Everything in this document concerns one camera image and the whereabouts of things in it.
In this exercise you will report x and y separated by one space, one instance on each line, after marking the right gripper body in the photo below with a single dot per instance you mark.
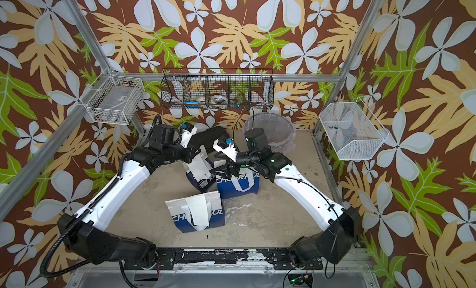
235 168

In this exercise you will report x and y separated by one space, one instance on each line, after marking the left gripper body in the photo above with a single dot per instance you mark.
185 154

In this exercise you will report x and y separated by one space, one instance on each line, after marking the white receipt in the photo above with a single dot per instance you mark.
200 167
198 212

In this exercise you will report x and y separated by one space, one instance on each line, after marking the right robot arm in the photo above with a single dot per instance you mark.
340 226

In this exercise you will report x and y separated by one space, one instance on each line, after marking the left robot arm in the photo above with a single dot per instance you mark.
84 232

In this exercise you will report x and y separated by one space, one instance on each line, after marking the right blue takeout bag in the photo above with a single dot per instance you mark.
247 182

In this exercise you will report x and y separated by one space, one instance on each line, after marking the blue takeout bag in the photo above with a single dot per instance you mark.
247 182
179 212

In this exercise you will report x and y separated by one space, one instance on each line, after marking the front blue takeout bag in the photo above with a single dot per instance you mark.
179 212

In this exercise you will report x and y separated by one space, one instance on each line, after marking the small middle blue bag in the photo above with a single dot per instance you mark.
204 185

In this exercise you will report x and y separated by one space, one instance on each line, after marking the blue item in black basket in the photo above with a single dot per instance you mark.
192 104

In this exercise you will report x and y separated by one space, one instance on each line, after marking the tape roll in basket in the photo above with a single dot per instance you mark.
219 100

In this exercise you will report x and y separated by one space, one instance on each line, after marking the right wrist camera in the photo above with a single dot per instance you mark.
226 146

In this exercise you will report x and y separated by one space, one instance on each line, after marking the black wire basket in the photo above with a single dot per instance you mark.
245 88

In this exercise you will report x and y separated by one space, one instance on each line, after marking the white wire basket left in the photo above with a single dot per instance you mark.
113 98

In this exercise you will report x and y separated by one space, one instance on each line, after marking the white wire basket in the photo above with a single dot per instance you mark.
113 98
353 130

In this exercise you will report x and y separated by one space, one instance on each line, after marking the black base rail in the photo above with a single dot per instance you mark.
170 258

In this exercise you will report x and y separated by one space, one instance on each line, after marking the white wire basket right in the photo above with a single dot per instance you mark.
353 130

